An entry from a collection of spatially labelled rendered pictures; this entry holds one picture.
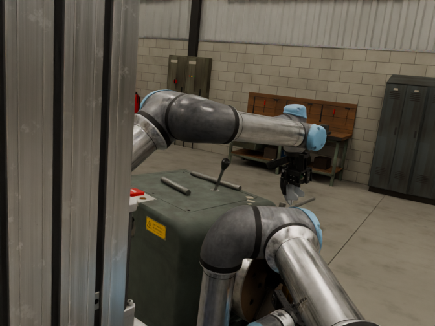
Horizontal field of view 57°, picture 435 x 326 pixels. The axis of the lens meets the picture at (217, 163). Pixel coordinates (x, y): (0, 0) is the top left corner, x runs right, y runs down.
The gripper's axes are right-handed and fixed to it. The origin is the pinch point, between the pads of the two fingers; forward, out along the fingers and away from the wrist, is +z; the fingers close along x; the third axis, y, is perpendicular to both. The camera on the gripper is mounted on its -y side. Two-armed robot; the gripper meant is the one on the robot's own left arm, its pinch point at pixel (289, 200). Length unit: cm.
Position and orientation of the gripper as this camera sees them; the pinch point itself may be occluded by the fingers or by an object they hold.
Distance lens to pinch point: 149.0
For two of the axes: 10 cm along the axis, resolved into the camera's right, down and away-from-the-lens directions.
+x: 7.3, -2.7, 6.3
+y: 6.8, 2.2, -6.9
